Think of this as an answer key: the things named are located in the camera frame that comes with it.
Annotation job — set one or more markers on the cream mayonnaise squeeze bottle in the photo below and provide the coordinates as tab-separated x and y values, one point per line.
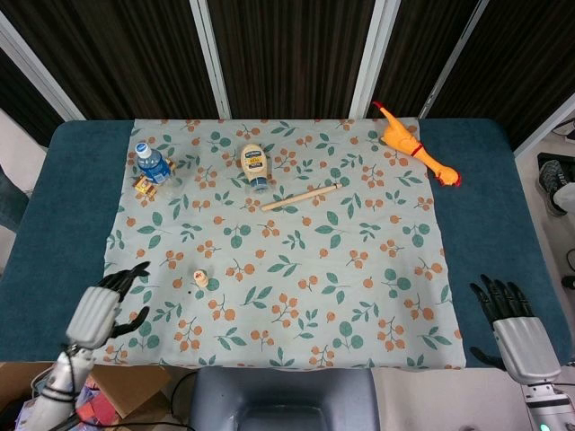
253	161

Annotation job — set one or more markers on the white partition frame post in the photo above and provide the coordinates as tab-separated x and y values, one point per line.
211	63
453	58
373	58
548	128
40	74

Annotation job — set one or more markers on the brown cardboard box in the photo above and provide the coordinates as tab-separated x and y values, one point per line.
135	386

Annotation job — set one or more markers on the clear water bottle blue label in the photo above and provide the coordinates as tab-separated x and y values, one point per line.
155	168

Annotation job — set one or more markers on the wooden rolling stick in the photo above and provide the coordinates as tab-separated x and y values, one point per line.
301	196

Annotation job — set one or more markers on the small yellow cardboard box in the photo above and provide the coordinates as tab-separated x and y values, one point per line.
144	185

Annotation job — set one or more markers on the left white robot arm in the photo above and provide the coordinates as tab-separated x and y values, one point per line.
54	395

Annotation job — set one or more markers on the teal table cover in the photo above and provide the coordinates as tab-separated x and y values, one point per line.
58	224

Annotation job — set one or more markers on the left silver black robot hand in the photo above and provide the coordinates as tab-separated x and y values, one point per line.
94	314

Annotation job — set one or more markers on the yellow rubber chicken toy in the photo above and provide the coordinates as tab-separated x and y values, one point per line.
402	134

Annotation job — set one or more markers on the grey knit sneaker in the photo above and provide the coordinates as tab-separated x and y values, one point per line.
550	179

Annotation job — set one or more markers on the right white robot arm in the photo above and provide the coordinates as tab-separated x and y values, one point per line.
545	404

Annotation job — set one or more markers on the person leg light trousers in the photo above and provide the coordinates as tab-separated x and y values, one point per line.
567	193

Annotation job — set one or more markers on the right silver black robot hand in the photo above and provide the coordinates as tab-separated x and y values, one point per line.
525	345

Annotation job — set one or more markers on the floral fruit print tablecloth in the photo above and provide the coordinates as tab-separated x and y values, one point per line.
314	251

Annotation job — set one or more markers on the pink red packet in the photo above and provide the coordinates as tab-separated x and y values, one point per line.
96	404

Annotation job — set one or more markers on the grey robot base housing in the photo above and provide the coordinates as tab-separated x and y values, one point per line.
278	395

